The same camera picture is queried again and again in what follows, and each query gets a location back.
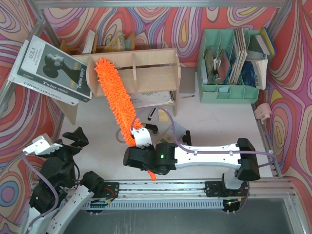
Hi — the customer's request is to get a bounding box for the orange chenille duster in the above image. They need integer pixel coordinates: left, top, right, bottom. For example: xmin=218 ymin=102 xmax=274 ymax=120
xmin=93 ymin=58 xmax=156 ymax=181

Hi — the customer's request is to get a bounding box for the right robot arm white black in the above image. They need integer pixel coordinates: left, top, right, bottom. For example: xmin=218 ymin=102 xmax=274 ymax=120
xmin=123 ymin=138 xmax=260 ymax=190

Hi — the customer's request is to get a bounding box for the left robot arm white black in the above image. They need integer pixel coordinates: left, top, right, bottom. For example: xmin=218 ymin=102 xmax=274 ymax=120
xmin=21 ymin=127 xmax=104 ymax=234

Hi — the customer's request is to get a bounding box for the wooden bookshelf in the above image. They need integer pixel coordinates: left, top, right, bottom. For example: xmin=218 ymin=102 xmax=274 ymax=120
xmin=63 ymin=48 xmax=181 ymax=125

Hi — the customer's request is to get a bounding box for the small calculator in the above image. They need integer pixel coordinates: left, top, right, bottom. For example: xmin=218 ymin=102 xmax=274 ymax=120
xmin=157 ymin=121 xmax=187 ymax=143

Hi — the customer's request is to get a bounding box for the silver black stapler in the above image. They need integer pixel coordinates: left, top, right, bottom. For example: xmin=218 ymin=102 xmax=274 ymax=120
xmin=143 ymin=124 xmax=158 ymax=135

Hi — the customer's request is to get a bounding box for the masking tape roll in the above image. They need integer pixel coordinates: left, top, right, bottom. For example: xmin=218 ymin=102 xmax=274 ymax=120
xmin=115 ymin=129 xmax=126 ymax=144

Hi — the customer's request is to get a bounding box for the yellow sticky notes pad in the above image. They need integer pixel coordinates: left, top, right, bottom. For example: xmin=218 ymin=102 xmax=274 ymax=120
xmin=158 ymin=109 xmax=169 ymax=122

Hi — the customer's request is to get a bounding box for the black white marker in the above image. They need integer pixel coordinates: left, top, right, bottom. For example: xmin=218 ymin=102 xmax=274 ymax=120
xmin=147 ymin=108 xmax=156 ymax=121

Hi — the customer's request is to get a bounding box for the spiral notebook under shelf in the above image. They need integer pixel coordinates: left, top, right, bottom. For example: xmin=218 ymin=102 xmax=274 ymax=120
xmin=129 ymin=91 xmax=175 ymax=108

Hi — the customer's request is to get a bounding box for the black white Twins story book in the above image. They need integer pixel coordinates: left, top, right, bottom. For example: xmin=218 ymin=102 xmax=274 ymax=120
xmin=18 ymin=36 xmax=92 ymax=102

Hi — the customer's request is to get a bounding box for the white book under top book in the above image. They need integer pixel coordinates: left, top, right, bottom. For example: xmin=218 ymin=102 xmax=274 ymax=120
xmin=8 ymin=40 xmax=79 ymax=106

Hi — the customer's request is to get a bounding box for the brown wooden book rack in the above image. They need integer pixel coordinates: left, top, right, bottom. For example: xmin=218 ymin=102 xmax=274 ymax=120
xmin=59 ymin=31 xmax=136 ymax=56

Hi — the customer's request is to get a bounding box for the red booklet in organizer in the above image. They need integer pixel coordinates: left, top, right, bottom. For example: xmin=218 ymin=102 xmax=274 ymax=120
xmin=217 ymin=50 xmax=231 ymax=81

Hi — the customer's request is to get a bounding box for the pink pig figurine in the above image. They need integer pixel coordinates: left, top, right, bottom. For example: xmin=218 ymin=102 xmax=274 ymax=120
xmin=254 ymin=103 xmax=272 ymax=124

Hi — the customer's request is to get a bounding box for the mint green desk organizer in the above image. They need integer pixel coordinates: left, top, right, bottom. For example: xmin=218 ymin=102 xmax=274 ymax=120
xmin=196 ymin=29 xmax=259 ymax=104

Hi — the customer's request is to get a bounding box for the stack of thin beige books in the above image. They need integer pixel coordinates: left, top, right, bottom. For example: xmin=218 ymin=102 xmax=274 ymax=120
xmin=229 ymin=27 xmax=247 ymax=84

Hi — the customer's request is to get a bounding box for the open white book in organizer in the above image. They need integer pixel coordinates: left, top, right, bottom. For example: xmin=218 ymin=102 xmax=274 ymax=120
xmin=252 ymin=59 xmax=268 ymax=90

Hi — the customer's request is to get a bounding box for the blue yellow book in organizer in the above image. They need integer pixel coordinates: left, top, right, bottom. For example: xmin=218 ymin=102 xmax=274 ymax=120
xmin=254 ymin=28 xmax=276 ymax=57

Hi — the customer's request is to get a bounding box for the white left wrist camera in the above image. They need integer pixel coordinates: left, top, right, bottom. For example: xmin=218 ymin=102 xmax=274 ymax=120
xmin=22 ymin=134 xmax=62 ymax=156

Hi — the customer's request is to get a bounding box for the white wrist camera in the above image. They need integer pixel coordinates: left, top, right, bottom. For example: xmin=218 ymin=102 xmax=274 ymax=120
xmin=22 ymin=134 xmax=62 ymax=156
xmin=131 ymin=128 xmax=153 ymax=149

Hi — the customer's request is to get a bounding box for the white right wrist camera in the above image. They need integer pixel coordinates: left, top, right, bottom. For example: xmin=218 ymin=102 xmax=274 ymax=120
xmin=131 ymin=128 xmax=153 ymax=149

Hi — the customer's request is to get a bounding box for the aluminium mounting rail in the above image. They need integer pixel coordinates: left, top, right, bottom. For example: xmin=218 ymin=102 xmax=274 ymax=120
xmin=100 ymin=178 xmax=295 ymax=198

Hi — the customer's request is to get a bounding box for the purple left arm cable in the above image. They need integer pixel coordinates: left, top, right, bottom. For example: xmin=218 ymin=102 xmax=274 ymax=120
xmin=22 ymin=153 xmax=61 ymax=227

